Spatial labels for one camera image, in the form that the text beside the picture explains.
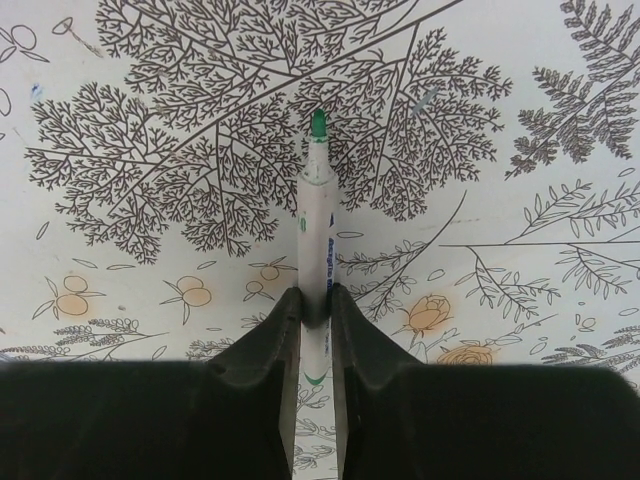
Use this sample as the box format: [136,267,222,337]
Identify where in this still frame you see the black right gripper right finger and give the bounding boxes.
[331,285,639,479]

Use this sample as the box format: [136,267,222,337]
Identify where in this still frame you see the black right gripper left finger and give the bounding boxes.
[1,288,302,479]

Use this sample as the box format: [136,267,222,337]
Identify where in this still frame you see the white green-tipped marker pen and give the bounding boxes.
[297,109,338,386]

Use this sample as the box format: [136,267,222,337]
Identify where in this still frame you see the floral patterned tablecloth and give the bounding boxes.
[0,0,640,480]

